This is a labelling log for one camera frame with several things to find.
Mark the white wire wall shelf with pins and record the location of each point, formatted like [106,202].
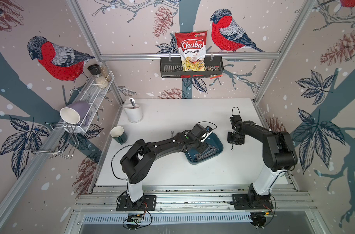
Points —
[93,94]

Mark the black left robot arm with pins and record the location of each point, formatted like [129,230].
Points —
[138,160]

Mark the lilac paper cup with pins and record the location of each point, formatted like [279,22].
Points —
[75,112]

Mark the large steel wrench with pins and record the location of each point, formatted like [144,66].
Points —
[210,149]

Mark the teal plastic storage tray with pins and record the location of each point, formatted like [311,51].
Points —
[212,140]

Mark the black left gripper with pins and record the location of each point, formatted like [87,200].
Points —
[203,147]

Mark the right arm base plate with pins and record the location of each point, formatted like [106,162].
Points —
[252,201]

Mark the small electronics board with wires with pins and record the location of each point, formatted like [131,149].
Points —
[133,221]

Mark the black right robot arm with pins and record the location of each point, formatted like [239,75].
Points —
[278,153]

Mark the black lid spice jar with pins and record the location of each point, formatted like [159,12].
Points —
[95,70]

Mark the red cassava chips bag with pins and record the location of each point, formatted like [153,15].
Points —
[192,50]

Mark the green ceramic mug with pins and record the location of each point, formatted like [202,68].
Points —
[119,135]

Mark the white lid spice jar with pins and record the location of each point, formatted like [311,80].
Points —
[101,82]

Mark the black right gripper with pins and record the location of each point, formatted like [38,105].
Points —
[240,141]

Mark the white utensil mug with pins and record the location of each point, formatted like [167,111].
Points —
[134,114]

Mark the metal fork in mug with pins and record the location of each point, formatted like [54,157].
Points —
[132,101]

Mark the black wire wall basket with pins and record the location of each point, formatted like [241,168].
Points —
[177,68]

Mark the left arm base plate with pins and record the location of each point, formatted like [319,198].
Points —
[147,203]

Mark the longest steel wrench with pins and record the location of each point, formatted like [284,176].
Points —
[201,157]

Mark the wire cup holder rack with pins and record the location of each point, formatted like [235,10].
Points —
[53,140]

